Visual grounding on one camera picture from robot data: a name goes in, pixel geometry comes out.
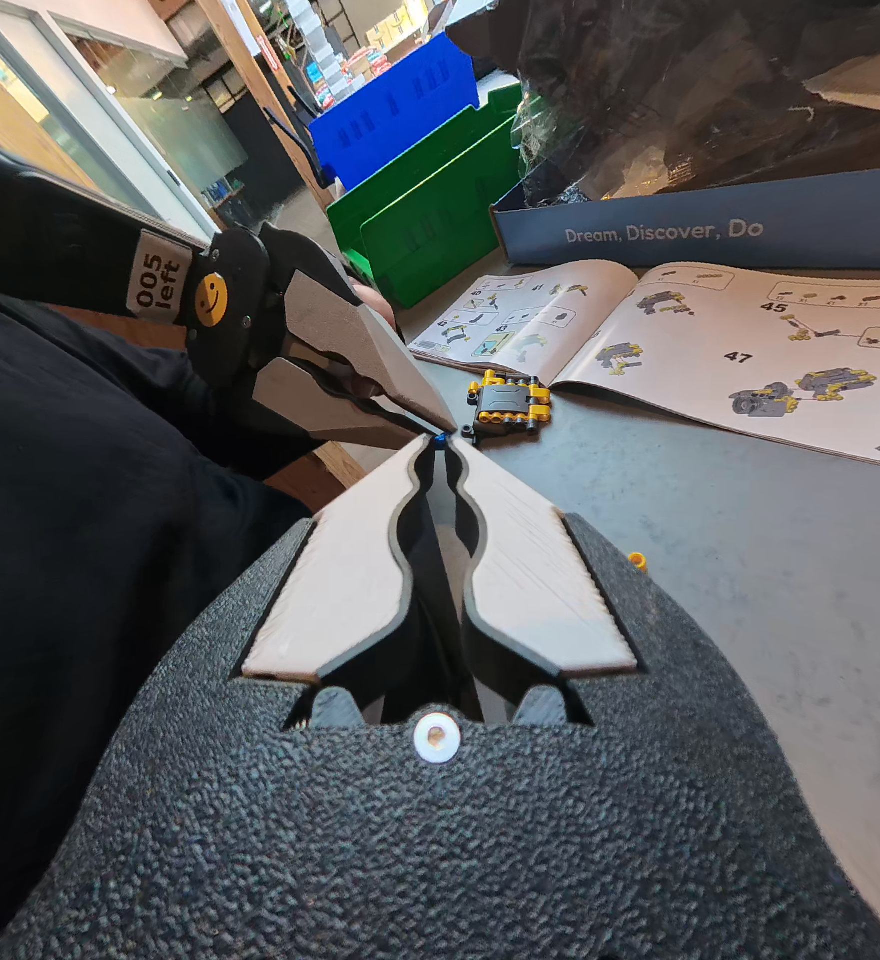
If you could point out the building instruction booklet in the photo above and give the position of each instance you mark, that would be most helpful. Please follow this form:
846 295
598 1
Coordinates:
672 337

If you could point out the person's left hand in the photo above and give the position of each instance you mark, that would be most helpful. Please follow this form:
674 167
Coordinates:
380 306

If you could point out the dark blue cardboard box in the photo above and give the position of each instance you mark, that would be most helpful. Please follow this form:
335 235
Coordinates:
709 225

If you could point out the wooden post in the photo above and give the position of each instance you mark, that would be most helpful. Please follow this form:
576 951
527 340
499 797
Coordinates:
260 75

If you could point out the shelf of coloured boxes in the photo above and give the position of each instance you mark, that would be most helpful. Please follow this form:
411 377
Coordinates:
365 60

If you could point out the tiny yellow bush piece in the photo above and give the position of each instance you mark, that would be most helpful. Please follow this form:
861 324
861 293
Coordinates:
637 561

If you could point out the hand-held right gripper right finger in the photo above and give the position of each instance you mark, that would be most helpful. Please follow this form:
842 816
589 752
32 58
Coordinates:
545 585

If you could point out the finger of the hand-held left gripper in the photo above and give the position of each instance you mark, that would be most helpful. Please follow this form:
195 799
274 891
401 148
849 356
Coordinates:
312 405
350 337

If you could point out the blue plastic bin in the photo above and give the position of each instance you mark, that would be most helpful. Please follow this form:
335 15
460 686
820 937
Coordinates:
395 112

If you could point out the crumpled clear plastic bag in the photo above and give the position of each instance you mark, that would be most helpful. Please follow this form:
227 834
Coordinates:
672 90

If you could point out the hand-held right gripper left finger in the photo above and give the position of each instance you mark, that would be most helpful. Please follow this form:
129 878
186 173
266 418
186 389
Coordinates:
335 585

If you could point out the grey desk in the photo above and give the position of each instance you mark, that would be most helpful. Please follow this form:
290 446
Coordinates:
747 600

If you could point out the green plastic bin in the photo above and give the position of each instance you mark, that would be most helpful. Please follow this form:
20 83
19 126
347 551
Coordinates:
425 225

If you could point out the grey yellow brick assembly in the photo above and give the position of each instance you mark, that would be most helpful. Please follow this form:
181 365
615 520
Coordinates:
507 401

